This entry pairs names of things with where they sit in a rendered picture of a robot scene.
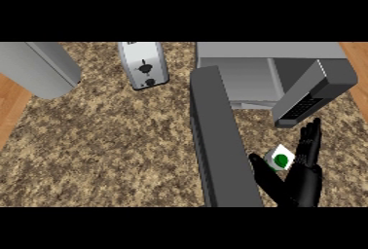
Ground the dark grey microwave door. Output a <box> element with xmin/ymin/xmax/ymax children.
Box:
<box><xmin>188</xmin><ymin>65</ymin><xmax>267</xmax><ymax>208</ymax></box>

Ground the white milk carton green cap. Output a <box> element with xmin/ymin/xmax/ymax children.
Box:
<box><xmin>264</xmin><ymin>144</ymin><xmax>296</xmax><ymax>172</ymax></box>

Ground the grey microwave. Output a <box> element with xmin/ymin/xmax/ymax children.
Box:
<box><xmin>194</xmin><ymin>42</ymin><xmax>360</xmax><ymax>129</ymax></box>

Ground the silver toaster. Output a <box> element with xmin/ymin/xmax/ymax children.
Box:
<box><xmin>117</xmin><ymin>42</ymin><xmax>172</xmax><ymax>91</ymax></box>

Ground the grey rounded appliance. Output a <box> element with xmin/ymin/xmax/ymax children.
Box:
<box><xmin>0</xmin><ymin>42</ymin><xmax>82</xmax><ymax>100</ymax></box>

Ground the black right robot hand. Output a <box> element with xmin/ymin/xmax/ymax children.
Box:
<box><xmin>247</xmin><ymin>117</ymin><xmax>324</xmax><ymax>208</ymax></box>

